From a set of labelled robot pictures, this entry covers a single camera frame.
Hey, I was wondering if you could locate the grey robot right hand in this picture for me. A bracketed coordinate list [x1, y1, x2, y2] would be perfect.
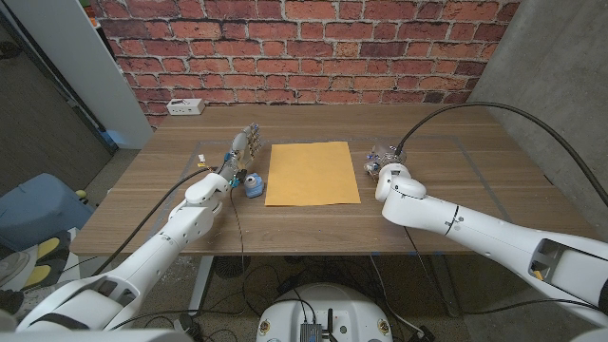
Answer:
[363, 143, 408, 180]

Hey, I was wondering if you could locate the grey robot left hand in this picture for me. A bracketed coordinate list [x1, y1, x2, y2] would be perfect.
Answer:
[220, 123, 263, 189]

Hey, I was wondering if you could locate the orange felt sheet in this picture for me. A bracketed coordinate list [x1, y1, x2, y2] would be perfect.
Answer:
[264, 141, 362, 207]

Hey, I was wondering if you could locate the white power strip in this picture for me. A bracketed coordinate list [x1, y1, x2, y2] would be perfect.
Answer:
[165, 98, 206, 117]

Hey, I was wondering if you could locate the black round floor object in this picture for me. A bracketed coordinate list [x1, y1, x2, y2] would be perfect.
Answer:
[212, 256, 252, 279]

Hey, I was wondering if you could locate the red brick printed backdrop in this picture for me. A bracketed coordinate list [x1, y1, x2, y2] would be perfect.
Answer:
[88, 0, 522, 129]

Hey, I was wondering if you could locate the white table leg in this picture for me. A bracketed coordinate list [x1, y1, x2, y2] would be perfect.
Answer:
[187, 256, 215, 317]

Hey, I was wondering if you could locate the grey table leg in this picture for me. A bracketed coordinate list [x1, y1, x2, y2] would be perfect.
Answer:
[429, 251, 462, 318]

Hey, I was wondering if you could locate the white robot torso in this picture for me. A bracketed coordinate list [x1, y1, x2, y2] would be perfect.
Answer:
[255, 282, 394, 342]

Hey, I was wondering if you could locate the grey box on torso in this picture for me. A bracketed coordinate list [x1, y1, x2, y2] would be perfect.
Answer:
[299, 322, 324, 342]

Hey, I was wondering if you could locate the white partition panel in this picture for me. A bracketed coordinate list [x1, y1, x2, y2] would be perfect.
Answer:
[3, 0, 154, 151]

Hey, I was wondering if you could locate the blue plastic bin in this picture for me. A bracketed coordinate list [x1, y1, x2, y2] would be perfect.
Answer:
[0, 172, 95, 253]

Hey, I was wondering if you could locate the yellow and black shoe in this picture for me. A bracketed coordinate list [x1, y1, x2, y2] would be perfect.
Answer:
[18, 230, 72, 291]

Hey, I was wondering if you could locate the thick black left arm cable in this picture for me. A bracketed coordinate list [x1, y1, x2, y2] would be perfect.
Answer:
[89, 164, 215, 277]

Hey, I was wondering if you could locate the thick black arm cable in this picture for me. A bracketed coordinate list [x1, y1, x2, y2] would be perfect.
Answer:
[396, 101, 608, 208]
[89, 164, 215, 277]

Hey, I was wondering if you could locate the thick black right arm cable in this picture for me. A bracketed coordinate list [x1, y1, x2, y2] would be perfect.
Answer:
[396, 101, 608, 208]

